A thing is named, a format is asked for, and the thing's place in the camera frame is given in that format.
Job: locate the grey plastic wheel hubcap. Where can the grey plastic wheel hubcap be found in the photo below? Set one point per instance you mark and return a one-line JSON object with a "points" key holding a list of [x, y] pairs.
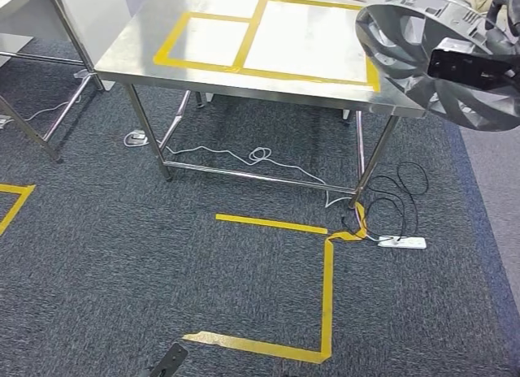
{"points": [[389, 30]]}

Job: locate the white power strip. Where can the white power strip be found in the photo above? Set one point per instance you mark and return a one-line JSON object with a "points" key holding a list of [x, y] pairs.
{"points": [[402, 242]]}

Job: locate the stainless steel table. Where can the stainless steel table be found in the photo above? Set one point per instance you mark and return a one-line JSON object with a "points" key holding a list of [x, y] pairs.
{"points": [[16, 0]]}

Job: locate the white socket adaptor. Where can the white socket adaptor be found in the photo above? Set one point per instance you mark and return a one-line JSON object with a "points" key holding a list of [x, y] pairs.
{"points": [[136, 139]]}

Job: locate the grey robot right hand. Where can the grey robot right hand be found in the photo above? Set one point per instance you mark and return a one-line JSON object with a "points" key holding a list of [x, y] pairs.
{"points": [[506, 24]]}

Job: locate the stainless steel workbench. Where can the stainless steel workbench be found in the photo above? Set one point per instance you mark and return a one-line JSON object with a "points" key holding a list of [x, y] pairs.
{"points": [[389, 97]]}

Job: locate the yellow workbench tape outline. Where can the yellow workbench tape outline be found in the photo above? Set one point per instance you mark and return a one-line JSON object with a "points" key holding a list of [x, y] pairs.
{"points": [[373, 76]]}

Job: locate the yellow floor tape square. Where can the yellow floor tape square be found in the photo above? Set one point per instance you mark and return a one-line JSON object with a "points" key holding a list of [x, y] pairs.
{"points": [[327, 299], [16, 190]]}

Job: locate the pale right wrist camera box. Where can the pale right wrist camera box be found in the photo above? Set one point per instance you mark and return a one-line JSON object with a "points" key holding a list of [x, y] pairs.
{"points": [[459, 45]]}

